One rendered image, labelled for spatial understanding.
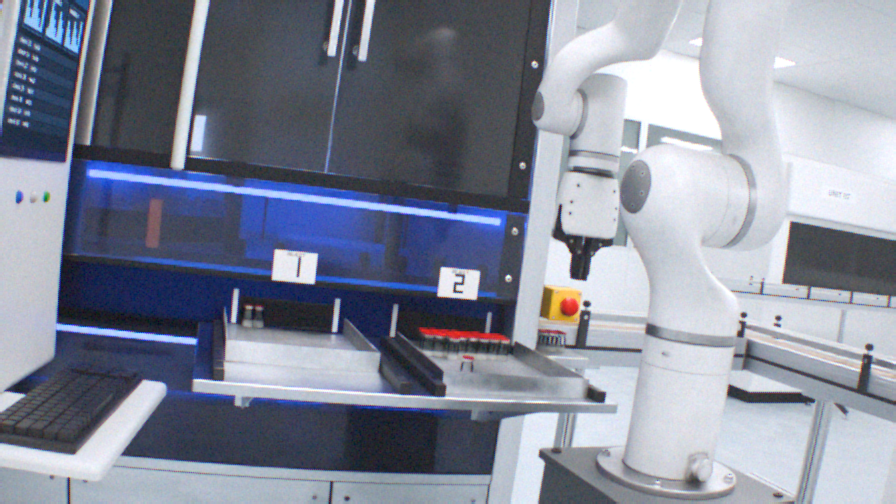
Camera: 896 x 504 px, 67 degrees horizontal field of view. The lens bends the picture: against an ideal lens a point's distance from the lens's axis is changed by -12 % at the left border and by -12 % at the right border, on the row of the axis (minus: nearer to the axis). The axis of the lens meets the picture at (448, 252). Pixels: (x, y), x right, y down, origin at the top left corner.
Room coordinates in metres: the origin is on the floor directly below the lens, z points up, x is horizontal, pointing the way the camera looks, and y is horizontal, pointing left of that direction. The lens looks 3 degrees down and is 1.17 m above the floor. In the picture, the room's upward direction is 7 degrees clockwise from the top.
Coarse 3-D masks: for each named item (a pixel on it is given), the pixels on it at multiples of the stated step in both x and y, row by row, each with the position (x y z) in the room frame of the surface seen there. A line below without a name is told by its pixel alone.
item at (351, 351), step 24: (240, 336) 1.41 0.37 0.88; (264, 336) 1.44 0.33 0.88; (288, 336) 1.48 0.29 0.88; (312, 336) 1.52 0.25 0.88; (336, 336) 1.56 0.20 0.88; (360, 336) 1.43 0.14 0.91; (240, 360) 1.21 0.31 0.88; (264, 360) 1.22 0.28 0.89; (288, 360) 1.23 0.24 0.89; (312, 360) 1.24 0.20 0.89; (336, 360) 1.26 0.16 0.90; (360, 360) 1.27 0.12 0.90
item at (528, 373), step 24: (432, 360) 1.27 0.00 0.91; (480, 360) 1.50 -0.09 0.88; (528, 360) 1.52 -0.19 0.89; (552, 360) 1.41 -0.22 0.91; (456, 384) 1.20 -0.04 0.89; (480, 384) 1.22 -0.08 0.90; (504, 384) 1.23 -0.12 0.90; (528, 384) 1.24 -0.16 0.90; (552, 384) 1.25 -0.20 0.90; (576, 384) 1.27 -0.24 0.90
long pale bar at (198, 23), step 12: (204, 0) 1.34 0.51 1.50; (204, 12) 1.35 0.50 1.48; (192, 24) 1.34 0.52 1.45; (204, 24) 1.35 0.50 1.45; (192, 36) 1.34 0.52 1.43; (192, 48) 1.34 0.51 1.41; (192, 60) 1.34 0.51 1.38; (192, 72) 1.34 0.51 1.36; (192, 84) 1.35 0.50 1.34; (180, 96) 1.35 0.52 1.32; (192, 96) 1.35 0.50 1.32; (180, 108) 1.34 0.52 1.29; (180, 120) 1.34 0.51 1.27; (180, 132) 1.34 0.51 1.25; (180, 144) 1.34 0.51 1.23; (180, 156) 1.34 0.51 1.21; (180, 168) 1.35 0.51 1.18
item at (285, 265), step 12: (276, 252) 1.47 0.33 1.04; (288, 252) 1.48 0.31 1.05; (300, 252) 1.49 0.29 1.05; (276, 264) 1.47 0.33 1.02; (288, 264) 1.48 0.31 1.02; (312, 264) 1.50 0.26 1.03; (276, 276) 1.48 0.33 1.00; (288, 276) 1.48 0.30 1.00; (300, 276) 1.49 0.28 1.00; (312, 276) 1.50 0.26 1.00
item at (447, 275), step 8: (440, 272) 1.58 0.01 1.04; (448, 272) 1.58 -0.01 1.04; (456, 272) 1.59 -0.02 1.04; (464, 272) 1.59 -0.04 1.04; (472, 272) 1.60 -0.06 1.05; (440, 280) 1.58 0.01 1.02; (448, 280) 1.58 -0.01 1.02; (456, 280) 1.59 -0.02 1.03; (472, 280) 1.60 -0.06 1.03; (440, 288) 1.58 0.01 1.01; (448, 288) 1.58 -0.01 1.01; (456, 288) 1.59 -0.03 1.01; (464, 288) 1.59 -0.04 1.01; (472, 288) 1.60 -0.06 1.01; (448, 296) 1.58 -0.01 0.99; (456, 296) 1.59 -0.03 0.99; (464, 296) 1.59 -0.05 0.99; (472, 296) 1.60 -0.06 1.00
